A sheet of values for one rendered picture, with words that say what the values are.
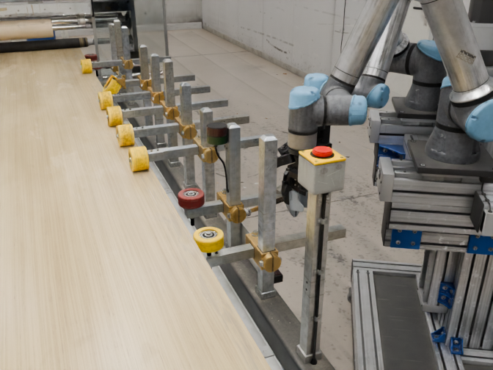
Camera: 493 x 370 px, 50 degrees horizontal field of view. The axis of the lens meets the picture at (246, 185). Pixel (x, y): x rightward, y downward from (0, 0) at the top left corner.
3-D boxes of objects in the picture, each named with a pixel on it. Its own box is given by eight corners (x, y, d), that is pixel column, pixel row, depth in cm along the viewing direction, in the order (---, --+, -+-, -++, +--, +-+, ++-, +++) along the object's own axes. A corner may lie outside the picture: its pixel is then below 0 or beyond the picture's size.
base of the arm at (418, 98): (442, 100, 203) (446, 75, 199) (450, 112, 189) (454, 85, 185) (402, 99, 205) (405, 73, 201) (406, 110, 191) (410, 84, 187)
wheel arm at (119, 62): (169, 60, 320) (169, 54, 319) (171, 62, 317) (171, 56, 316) (85, 67, 303) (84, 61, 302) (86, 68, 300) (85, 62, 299)
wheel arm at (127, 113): (225, 104, 236) (225, 96, 235) (228, 106, 233) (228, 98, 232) (113, 117, 219) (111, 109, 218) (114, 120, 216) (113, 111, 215)
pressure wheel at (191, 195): (201, 216, 169) (199, 184, 164) (208, 228, 162) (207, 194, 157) (177, 221, 166) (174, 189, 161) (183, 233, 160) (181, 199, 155)
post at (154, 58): (163, 152, 257) (157, 52, 236) (166, 154, 254) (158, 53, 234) (157, 153, 256) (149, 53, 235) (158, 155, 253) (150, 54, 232)
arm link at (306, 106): (325, 92, 127) (290, 92, 127) (322, 136, 132) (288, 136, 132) (320, 84, 134) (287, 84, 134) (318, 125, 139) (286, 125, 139)
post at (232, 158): (237, 260, 174) (235, 120, 153) (240, 265, 171) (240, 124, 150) (227, 262, 172) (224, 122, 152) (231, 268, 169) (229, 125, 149)
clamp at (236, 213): (231, 203, 173) (231, 189, 170) (246, 222, 161) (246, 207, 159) (215, 206, 171) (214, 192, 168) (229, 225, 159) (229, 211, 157)
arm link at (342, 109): (360, 87, 138) (318, 87, 138) (370, 99, 128) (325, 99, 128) (357, 116, 141) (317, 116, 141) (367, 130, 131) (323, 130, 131)
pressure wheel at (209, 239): (202, 258, 147) (200, 222, 142) (228, 263, 145) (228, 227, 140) (189, 274, 140) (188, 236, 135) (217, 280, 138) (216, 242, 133)
